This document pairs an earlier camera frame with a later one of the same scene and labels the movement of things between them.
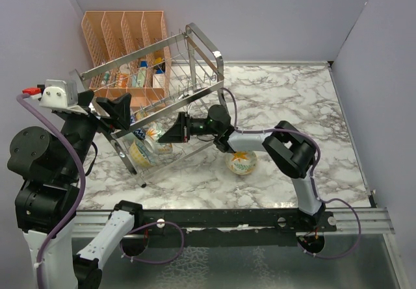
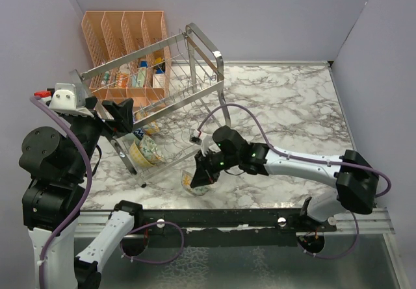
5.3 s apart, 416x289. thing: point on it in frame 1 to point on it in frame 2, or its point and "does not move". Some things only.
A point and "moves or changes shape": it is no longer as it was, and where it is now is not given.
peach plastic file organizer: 129,53 does not move
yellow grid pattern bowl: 138,157 does not move
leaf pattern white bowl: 242,162 moves or changes shape
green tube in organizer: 141,75 does not move
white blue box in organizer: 158,78 does not move
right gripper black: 179,134 to 201,176
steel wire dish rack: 175,83 does not move
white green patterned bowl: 151,142 to 149,150
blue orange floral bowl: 140,114 to 151,128
